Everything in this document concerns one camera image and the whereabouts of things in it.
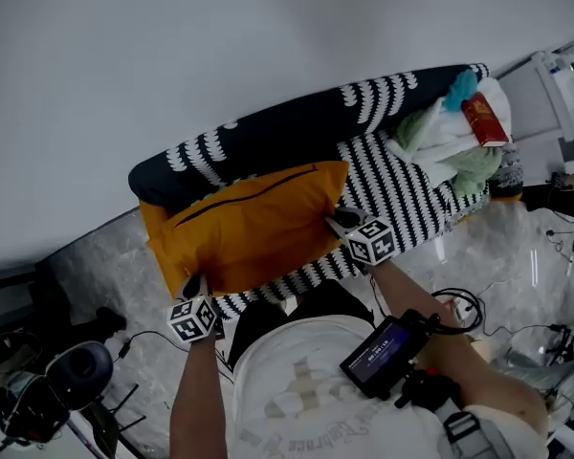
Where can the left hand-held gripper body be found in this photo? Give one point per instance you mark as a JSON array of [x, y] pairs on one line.
[[191, 318]]

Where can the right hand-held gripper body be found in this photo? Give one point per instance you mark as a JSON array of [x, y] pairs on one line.
[[370, 242]]

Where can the orange cushion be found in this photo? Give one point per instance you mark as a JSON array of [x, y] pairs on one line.
[[258, 237]]

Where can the person's right forearm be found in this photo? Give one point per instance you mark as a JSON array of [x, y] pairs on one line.
[[402, 290]]

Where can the person's left forearm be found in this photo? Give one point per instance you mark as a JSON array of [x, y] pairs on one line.
[[198, 399]]

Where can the black white patterned sofa cover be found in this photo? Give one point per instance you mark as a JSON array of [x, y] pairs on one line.
[[277, 141]]

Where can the person's black trousers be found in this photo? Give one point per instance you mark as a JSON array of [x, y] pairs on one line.
[[258, 323]]

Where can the black device with screen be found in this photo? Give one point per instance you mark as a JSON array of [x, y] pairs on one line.
[[382, 356]]

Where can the green knitted blanket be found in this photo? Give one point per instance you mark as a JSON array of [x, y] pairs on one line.
[[473, 170]]

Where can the white cloth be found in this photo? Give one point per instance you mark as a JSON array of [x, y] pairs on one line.
[[445, 134]]

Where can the black chair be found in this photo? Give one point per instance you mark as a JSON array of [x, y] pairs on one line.
[[100, 423]]

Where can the person's white printed t-shirt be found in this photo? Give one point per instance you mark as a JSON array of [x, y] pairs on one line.
[[315, 423]]

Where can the red book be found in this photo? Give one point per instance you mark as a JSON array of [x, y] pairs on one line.
[[483, 120]]

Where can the teal cloth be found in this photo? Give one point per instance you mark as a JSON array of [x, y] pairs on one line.
[[461, 89]]

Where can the white side cabinet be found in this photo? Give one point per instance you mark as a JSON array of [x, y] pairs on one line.
[[531, 103]]

